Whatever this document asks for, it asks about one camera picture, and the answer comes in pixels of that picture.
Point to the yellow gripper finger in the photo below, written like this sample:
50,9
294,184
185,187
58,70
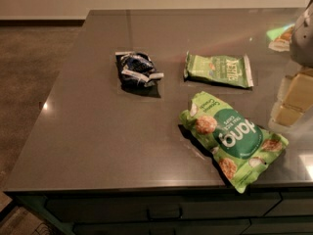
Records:
294,99

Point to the blue chip bag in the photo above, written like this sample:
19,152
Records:
136,69

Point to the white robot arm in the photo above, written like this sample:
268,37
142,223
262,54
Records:
301,44

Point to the green snack bag far right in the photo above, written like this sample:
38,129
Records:
280,38

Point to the green Nestle snack bag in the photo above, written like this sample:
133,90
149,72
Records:
229,70

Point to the green Dang rice chips bag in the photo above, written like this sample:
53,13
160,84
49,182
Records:
242,149

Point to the dark cabinet drawer front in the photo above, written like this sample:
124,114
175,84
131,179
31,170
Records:
150,208

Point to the black drawer handle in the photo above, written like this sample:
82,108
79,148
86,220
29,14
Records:
164,214

